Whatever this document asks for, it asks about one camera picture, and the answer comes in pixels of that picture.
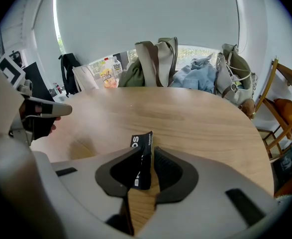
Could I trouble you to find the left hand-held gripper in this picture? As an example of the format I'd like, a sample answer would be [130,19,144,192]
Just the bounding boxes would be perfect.
[0,53,73,146]

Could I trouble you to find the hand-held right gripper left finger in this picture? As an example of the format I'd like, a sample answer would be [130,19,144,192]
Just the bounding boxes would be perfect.
[50,147,146,236]

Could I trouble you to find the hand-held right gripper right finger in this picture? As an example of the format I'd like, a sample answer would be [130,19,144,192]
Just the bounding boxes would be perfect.
[135,147,278,239]

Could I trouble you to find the small black snack packet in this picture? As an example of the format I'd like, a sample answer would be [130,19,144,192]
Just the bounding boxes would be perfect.
[130,130,154,190]

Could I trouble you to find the wooden coffee table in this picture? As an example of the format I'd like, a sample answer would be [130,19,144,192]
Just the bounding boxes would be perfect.
[30,86,275,236]

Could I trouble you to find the person's left hand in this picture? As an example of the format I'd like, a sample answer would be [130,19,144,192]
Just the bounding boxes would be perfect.
[49,117,62,134]

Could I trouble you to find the black backpack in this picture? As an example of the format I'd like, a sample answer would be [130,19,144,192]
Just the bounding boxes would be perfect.
[58,53,83,98]

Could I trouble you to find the white tote bag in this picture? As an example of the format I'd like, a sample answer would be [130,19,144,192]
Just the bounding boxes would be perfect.
[72,64,100,92]

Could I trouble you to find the orange snack packet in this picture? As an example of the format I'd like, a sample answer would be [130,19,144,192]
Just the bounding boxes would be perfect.
[99,67,119,89]

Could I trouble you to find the white-label clear bottle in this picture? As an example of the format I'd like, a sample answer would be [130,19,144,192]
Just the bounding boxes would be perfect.
[111,56,123,79]

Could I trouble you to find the olive green bag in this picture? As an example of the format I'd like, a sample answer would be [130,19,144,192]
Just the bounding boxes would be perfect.
[117,56,146,88]

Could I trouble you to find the dark bin teal liner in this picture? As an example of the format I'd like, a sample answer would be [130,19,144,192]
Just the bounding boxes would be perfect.
[272,143,292,191]

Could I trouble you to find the brown plush toy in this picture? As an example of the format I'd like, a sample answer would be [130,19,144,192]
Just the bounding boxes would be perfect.
[240,98,257,120]

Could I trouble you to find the small orange pillow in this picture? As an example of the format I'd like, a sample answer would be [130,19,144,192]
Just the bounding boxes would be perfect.
[274,98,292,135]

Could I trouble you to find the light blue clothing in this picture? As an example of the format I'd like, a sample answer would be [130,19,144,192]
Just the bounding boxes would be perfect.
[170,55,217,93]

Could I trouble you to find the wooden shelf rack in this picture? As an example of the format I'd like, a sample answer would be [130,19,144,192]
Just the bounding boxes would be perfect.
[255,56,292,159]

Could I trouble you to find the beige tote brown straps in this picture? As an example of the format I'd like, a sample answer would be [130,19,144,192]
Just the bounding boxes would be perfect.
[135,36,179,87]

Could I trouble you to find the grey chain handbag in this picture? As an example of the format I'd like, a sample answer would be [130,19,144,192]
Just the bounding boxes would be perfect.
[214,43,258,106]

